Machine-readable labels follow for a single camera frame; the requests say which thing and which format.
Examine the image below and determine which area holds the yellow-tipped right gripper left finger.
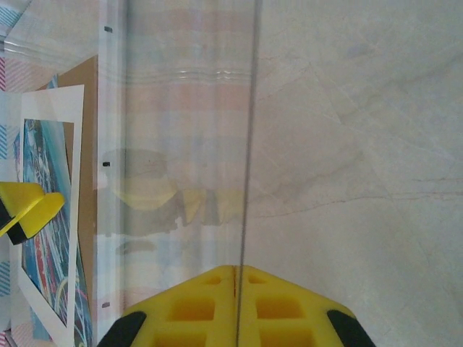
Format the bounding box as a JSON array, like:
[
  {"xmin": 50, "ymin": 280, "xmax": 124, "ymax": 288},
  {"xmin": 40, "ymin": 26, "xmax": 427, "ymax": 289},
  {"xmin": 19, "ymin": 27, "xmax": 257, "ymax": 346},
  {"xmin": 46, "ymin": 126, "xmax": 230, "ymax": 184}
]
[{"xmin": 95, "ymin": 265, "xmax": 238, "ymax": 347}]

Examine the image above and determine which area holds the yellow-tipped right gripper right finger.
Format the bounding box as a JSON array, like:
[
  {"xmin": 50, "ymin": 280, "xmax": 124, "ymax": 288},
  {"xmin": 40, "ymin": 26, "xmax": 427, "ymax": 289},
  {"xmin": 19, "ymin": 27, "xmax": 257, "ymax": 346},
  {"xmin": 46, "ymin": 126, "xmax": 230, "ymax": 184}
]
[{"xmin": 237, "ymin": 265, "xmax": 377, "ymax": 347}]

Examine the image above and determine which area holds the blue printed photo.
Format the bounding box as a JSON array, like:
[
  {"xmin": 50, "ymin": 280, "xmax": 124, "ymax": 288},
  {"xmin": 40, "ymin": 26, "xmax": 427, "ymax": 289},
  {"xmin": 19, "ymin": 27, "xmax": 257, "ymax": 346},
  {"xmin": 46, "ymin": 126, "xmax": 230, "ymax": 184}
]
[{"xmin": 0, "ymin": 74, "xmax": 95, "ymax": 347}]

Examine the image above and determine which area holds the white photo mat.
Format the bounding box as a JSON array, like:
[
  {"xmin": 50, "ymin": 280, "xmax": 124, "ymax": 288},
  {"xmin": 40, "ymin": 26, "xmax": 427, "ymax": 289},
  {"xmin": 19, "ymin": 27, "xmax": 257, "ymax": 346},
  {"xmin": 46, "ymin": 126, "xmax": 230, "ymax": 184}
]
[{"xmin": 10, "ymin": 85, "xmax": 85, "ymax": 343}]

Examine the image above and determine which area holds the brown backing board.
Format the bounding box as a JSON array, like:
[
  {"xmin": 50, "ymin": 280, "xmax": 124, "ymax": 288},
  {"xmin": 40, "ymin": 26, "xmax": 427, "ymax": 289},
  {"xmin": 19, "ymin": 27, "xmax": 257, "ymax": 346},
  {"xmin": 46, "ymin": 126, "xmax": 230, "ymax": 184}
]
[{"xmin": 35, "ymin": 53, "xmax": 101, "ymax": 286}]

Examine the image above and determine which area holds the white picture frame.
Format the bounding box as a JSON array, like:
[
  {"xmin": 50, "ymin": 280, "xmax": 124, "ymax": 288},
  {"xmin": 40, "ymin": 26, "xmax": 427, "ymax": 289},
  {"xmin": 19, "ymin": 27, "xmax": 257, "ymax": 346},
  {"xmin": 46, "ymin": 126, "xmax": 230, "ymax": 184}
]
[{"xmin": 92, "ymin": 0, "xmax": 127, "ymax": 347}]

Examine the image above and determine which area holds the clear glass pane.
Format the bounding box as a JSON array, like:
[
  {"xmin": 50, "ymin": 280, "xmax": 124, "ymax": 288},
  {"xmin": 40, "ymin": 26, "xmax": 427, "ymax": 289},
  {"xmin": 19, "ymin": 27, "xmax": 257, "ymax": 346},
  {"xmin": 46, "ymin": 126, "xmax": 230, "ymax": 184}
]
[{"xmin": 97, "ymin": 0, "xmax": 258, "ymax": 347}]

